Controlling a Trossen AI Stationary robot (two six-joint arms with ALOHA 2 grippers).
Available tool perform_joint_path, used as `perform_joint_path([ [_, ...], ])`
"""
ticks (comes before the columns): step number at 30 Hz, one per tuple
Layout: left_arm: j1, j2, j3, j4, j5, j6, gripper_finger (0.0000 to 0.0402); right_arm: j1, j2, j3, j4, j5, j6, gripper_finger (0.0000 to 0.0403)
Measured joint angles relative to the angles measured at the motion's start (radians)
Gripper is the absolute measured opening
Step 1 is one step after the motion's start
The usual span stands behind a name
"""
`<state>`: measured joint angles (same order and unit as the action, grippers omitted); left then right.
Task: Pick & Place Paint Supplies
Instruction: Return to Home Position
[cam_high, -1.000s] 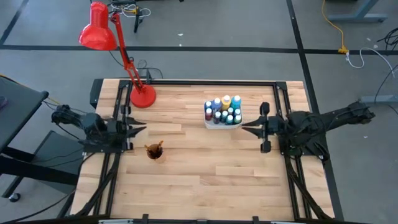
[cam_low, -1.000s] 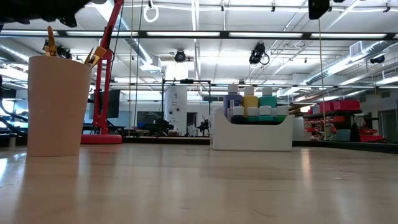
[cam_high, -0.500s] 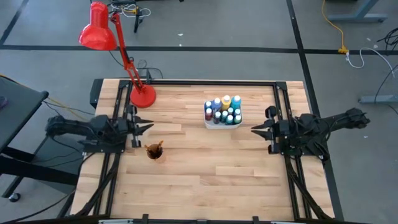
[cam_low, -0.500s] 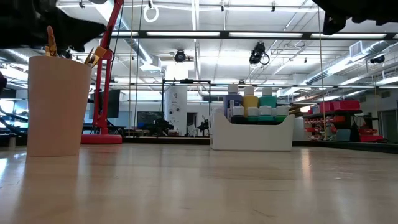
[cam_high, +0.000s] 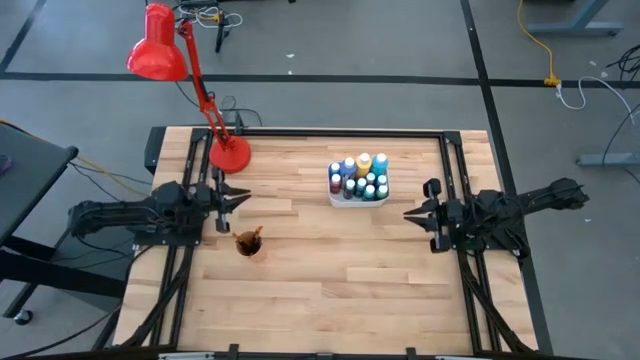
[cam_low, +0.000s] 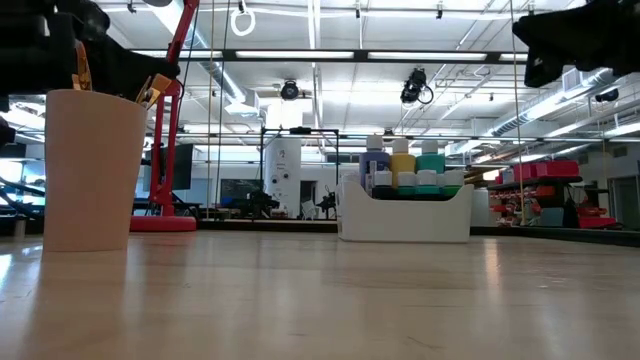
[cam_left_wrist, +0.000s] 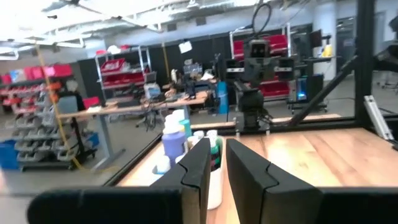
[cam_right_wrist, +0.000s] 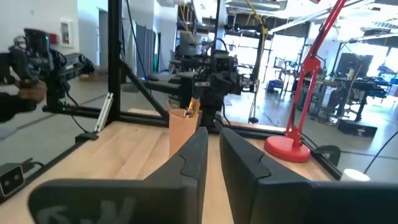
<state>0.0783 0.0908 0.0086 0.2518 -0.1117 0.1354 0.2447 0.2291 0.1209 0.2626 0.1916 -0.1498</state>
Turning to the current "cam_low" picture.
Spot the white hanging ring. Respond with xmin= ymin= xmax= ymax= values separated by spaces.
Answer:
xmin=229 ymin=7 xmax=257 ymax=38

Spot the black background robot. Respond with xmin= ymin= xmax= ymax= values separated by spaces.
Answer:
xmin=317 ymin=185 xmax=342 ymax=221

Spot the large turquoise paint bottle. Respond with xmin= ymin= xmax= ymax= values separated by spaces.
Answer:
xmin=416 ymin=139 xmax=446 ymax=174

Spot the tan plastic cup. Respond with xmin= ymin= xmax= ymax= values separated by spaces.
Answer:
xmin=42 ymin=88 xmax=149 ymax=254

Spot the black ceiling camera with cable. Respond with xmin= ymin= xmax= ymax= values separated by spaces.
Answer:
xmin=399 ymin=68 xmax=434 ymax=107

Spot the red desk lamp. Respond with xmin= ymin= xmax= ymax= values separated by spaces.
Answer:
xmin=130 ymin=0 xmax=201 ymax=234

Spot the black paintbrush yellow band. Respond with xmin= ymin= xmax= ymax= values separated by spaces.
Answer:
xmin=72 ymin=39 xmax=94 ymax=93

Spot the small black paint bottle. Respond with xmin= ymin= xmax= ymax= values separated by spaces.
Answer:
xmin=373 ymin=169 xmax=396 ymax=201

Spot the rack with red bins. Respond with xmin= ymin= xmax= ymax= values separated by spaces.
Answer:
xmin=492 ymin=159 xmax=619 ymax=230

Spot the white cylindrical tank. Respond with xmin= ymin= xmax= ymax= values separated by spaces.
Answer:
xmin=263 ymin=137 xmax=303 ymax=220

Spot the large yellow paint bottle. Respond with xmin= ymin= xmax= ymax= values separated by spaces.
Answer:
xmin=389 ymin=138 xmax=418 ymax=174

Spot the dark wall screen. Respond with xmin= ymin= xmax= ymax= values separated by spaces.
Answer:
xmin=219 ymin=178 xmax=265 ymax=207

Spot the black monitor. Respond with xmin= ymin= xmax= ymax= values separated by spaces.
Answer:
xmin=143 ymin=143 xmax=195 ymax=192

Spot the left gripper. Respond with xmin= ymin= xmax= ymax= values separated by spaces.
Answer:
xmin=0 ymin=0 xmax=182 ymax=102

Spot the white plastic bin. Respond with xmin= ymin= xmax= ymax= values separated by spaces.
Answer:
xmin=337 ymin=179 xmax=475 ymax=245

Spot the black rectangular stand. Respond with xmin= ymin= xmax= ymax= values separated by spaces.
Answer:
xmin=258 ymin=126 xmax=342 ymax=221

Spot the long black paintbrush gold ferrule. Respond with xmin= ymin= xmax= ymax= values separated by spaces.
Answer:
xmin=147 ymin=73 xmax=174 ymax=109

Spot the small green paint bottle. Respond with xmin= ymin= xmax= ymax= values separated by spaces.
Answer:
xmin=442 ymin=170 xmax=465 ymax=198

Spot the thin tan pole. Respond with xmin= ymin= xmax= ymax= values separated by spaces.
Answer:
xmin=508 ymin=0 xmax=525 ymax=227

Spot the large blue paint bottle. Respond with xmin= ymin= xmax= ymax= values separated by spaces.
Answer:
xmin=358 ymin=134 xmax=391 ymax=199

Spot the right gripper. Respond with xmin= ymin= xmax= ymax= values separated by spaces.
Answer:
xmin=511 ymin=0 xmax=640 ymax=89

